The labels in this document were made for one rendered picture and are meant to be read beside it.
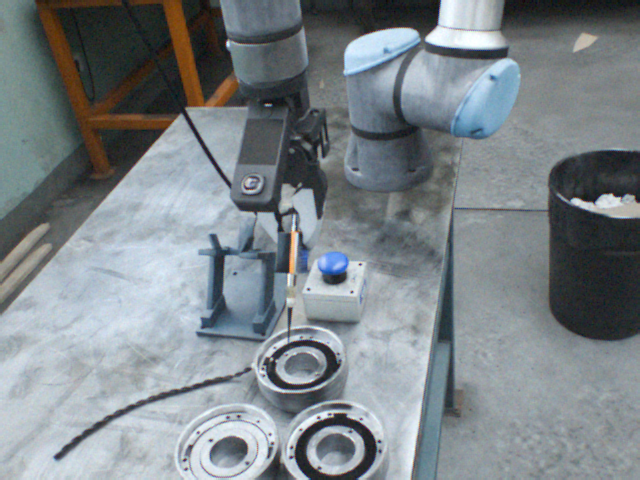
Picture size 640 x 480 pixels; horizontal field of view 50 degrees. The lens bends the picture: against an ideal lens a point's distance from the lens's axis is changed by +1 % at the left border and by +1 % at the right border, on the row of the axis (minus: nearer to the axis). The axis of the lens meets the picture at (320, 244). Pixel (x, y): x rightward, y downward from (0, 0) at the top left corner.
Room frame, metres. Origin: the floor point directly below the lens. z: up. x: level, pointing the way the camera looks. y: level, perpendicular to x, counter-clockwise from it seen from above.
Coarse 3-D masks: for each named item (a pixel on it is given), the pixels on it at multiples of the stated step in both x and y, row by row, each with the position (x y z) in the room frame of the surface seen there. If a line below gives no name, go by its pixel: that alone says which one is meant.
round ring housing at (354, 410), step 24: (312, 408) 0.48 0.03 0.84; (336, 408) 0.49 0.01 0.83; (360, 408) 0.48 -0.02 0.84; (288, 432) 0.46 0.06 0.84; (336, 432) 0.46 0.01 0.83; (384, 432) 0.44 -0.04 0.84; (288, 456) 0.44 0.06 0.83; (312, 456) 0.43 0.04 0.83; (360, 456) 0.43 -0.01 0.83; (384, 456) 0.41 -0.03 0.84
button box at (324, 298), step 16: (320, 272) 0.70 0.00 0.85; (352, 272) 0.69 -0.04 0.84; (304, 288) 0.68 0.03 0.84; (320, 288) 0.67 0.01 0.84; (336, 288) 0.67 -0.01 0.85; (352, 288) 0.66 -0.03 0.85; (368, 288) 0.71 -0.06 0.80; (304, 304) 0.67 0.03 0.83; (320, 304) 0.66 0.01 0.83; (336, 304) 0.65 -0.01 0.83; (352, 304) 0.65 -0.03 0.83; (336, 320) 0.66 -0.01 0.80; (352, 320) 0.65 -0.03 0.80
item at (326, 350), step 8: (296, 344) 0.59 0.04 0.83; (304, 344) 0.59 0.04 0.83; (312, 344) 0.59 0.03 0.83; (320, 344) 0.59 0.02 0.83; (280, 352) 0.58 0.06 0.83; (328, 352) 0.57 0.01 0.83; (272, 360) 0.57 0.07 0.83; (328, 360) 0.56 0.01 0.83; (336, 360) 0.56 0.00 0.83; (264, 368) 0.56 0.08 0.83; (272, 368) 0.56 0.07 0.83; (328, 368) 0.55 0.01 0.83; (336, 368) 0.55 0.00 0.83; (264, 376) 0.55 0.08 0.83; (272, 376) 0.55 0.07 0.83; (320, 376) 0.54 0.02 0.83; (328, 376) 0.54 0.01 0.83; (280, 384) 0.53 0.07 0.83; (288, 384) 0.53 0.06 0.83; (296, 384) 0.53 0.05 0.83; (304, 384) 0.53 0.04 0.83; (312, 384) 0.53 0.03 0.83
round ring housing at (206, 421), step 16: (208, 416) 0.50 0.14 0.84; (224, 416) 0.50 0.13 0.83; (240, 416) 0.50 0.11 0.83; (256, 416) 0.49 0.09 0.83; (192, 432) 0.48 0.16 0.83; (224, 432) 0.48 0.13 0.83; (240, 432) 0.48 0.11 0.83; (272, 432) 0.47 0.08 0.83; (176, 448) 0.46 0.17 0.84; (192, 448) 0.47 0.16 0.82; (208, 448) 0.46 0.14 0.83; (224, 448) 0.47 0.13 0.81; (240, 448) 0.47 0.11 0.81; (256, 448) 0.45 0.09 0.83; (272, 448) 0.45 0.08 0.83; (176, 464) 0.44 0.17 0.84; (208, 464) 0.44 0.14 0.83; (240, 464) 0.44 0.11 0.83; (272, 464) 0.43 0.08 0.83
